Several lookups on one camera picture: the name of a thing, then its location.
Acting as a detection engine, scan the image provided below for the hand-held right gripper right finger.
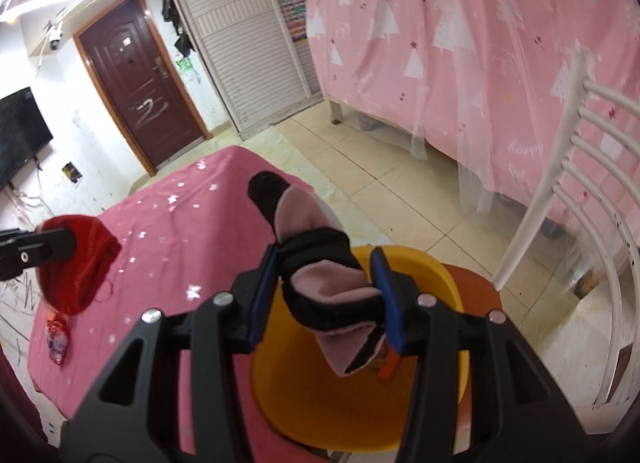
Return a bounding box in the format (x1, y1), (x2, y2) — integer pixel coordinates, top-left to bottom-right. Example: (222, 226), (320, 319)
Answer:
(370, 246), (593, 463)

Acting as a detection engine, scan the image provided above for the red knit hat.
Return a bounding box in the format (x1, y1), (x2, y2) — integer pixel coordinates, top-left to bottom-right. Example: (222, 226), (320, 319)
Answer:
(37, 214), (122, 316)

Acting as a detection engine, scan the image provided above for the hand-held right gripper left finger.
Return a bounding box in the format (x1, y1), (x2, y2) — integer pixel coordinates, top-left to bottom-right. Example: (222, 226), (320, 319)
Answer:
(59, 244), (281, 463)

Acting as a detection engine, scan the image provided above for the white security camera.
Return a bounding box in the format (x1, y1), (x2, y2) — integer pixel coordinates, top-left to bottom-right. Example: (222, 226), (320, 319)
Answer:
(44, 20), (65, 51)

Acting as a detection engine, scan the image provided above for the colourful wall poster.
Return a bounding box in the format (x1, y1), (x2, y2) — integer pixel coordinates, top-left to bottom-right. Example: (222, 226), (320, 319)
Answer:
(271, 0), (307, 44)

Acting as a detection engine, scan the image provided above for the white metal chair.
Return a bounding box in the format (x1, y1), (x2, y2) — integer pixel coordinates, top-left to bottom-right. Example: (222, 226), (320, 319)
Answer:
(492, 48), (640, 409)

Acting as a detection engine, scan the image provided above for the small cardboard box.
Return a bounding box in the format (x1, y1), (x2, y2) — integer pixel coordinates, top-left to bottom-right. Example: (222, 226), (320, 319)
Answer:
(575, 275), (601, 299)

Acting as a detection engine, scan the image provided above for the white tulle bed skirt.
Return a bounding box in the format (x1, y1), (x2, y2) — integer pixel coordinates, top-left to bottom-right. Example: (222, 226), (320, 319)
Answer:
(407, 88), (498, 216)

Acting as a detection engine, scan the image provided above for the pink and black glove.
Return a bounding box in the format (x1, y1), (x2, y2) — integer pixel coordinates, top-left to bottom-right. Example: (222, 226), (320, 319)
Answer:
(248, 171), (388, 378)

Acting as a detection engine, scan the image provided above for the ceiling tube light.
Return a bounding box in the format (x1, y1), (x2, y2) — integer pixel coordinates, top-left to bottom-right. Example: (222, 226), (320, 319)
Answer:
(0, 0), (118, 24)

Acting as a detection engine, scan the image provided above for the white louvered door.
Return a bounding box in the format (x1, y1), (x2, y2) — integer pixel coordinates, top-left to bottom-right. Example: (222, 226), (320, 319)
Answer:
(161, 0), (323, 134)

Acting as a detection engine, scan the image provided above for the brown door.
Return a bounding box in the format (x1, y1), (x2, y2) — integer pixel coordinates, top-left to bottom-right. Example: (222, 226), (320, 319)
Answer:
(74, 0), (210, 176)

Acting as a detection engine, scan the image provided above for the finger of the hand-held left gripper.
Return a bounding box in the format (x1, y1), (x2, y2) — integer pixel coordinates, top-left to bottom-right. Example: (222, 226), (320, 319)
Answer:
(0, 227), (78, 284)

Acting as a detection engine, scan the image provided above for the red snack packet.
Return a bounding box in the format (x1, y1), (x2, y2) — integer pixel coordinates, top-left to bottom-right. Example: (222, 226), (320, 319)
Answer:
(46, 310), (70, 366)

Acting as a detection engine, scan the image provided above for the pink star-print tablecloth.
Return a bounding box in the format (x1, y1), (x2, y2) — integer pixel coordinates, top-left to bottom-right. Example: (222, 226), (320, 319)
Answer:
(27, 145), (316, 463)

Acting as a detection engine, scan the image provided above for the yellow plastic bin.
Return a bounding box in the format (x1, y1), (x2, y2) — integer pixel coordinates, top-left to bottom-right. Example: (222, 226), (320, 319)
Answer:
(250, 244), (471, 454)

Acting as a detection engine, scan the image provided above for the pink tree-print bed sheet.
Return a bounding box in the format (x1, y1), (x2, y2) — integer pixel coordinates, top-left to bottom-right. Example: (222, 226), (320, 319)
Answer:
(300, 0), (640, 264)

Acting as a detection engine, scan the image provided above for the black television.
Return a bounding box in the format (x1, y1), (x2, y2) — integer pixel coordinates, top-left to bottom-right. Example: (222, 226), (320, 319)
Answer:
(0, 87), (54, 191)

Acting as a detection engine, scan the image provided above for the orange box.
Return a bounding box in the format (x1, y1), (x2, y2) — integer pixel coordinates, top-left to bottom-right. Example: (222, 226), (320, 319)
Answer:
(377, 347), (401, 384)

